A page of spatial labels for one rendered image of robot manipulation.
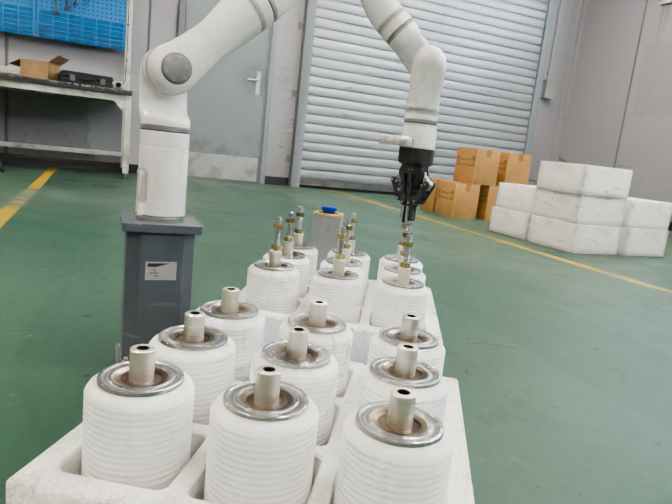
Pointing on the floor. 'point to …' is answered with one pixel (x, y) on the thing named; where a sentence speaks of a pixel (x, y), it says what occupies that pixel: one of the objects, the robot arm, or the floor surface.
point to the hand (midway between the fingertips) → (408, 214)
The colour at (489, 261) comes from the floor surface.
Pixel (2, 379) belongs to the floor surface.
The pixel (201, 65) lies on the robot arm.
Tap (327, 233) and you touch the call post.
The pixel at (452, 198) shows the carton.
